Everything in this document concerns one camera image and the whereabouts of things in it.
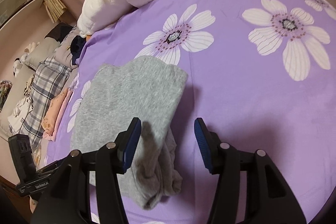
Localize dark navy garment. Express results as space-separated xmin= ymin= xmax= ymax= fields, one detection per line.
xmin=70 ymin=35 xmax=87 ymax=66

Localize purple floral bed cover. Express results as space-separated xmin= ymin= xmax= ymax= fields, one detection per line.
xmin=47 ymin=0 xmax=335 ymax=223

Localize orange pink folded clothes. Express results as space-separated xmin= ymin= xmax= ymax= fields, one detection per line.
xmin=41 ymin=88 xmax=72 ymax=141

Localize grey pillow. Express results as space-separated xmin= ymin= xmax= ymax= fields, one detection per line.
xmin=25 ymin=37 xmax=60 ymax=70

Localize plaid folded cloth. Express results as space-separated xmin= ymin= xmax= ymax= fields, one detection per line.
xmin=20 ymin=57 xmax=71 ymax=150

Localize straw tassel bundle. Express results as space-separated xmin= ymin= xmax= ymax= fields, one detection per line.
xmin=43 ymin=0 xmax=67 ymax=23

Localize grey New York sweatshirt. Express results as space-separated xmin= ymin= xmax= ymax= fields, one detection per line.
xmin=70 ymin=56 xmax=188 ymax=210

